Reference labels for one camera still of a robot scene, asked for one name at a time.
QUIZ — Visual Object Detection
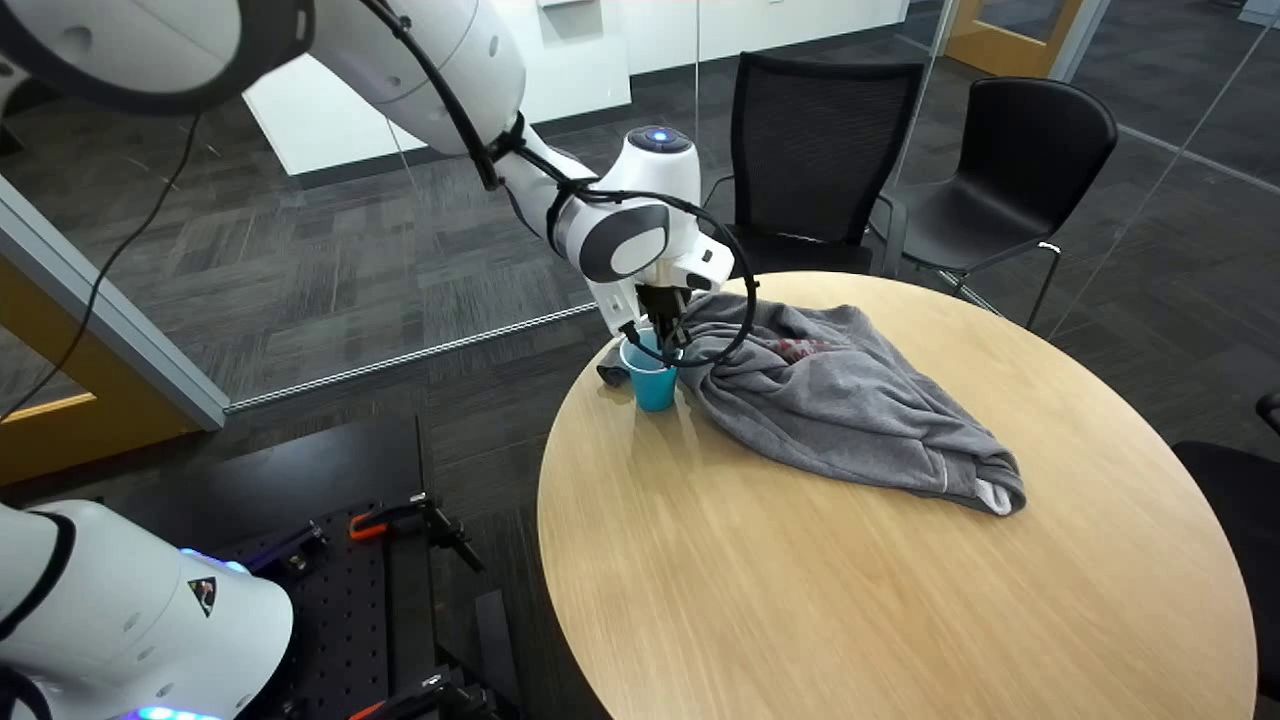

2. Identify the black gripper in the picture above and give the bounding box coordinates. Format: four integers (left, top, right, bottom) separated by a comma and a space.
637, 275, 701, 368

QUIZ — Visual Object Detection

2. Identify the blue plastic cup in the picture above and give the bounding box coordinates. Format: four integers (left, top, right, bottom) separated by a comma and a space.
620, 335, 684, 415

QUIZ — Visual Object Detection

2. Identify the grey sweatshirt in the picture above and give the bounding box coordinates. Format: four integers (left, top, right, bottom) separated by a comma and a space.
676, 290, 1032, 519

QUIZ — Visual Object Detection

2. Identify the black mesh back chair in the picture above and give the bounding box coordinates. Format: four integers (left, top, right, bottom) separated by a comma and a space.
725, 47, 936, 280

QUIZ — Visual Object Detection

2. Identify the orange black clamp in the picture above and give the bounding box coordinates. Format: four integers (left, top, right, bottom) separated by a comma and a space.
345, 487, 489, 577
349, 655, 503, 720

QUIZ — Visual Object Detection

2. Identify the black solid back chair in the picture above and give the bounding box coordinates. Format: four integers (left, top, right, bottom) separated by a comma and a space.
891, 77, 1125, 335

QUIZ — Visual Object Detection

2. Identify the black robot stand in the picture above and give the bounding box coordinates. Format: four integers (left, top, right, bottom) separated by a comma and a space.
75, 413, 538, 720

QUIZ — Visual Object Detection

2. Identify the wooden door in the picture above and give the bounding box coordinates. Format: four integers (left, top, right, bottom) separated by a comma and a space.
0, 259, 210, 487
941, 0, 1114, 84

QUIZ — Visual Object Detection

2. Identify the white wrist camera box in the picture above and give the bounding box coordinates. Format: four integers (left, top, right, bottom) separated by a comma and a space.
594, 273, 650, 340

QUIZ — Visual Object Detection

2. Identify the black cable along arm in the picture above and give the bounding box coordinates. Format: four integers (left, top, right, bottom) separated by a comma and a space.
356, 0, 766, 370

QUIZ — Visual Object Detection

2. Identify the black hanging cable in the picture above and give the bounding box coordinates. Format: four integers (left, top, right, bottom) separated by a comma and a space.
0, 103, 210, 418

